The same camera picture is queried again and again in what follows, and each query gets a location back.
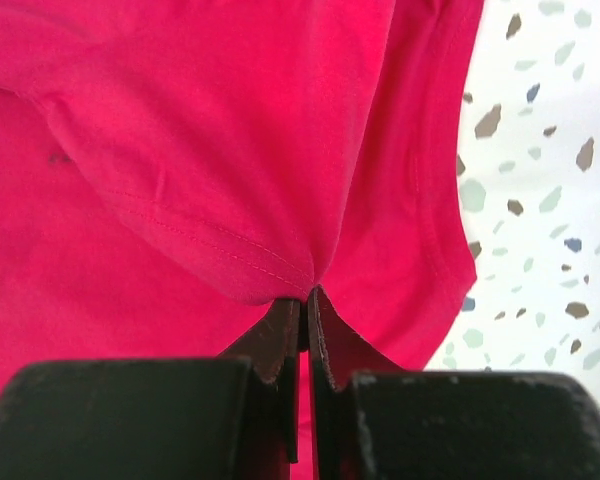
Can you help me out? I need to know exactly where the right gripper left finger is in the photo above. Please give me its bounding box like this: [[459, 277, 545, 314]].
[[0, 300, 300, 480]]

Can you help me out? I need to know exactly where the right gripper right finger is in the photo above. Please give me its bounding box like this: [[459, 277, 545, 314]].
[[307, 288, 600, 479]]

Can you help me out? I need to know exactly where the pink t shirt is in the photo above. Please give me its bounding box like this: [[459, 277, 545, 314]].
[[0, 1, 484, 479]]

